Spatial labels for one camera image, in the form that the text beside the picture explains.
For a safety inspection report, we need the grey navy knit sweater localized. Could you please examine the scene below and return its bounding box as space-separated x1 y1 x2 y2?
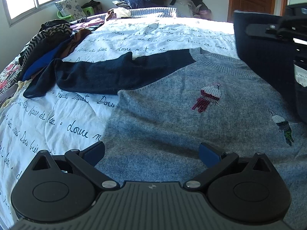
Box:
23 10 307 229

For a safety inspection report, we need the white script-print bed cover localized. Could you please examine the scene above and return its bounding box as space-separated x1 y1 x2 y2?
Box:
1 18 240 227

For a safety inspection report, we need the blue garment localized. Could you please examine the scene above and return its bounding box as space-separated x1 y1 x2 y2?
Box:
18 37 72 81

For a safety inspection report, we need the black white striped garment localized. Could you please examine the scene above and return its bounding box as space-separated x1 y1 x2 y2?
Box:
18 22 72 66

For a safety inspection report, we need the green plastic chair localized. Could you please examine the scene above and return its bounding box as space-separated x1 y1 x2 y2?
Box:
57 7 95 22

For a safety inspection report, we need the floral pillow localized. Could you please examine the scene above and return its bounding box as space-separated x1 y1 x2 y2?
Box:
55 0 86 20

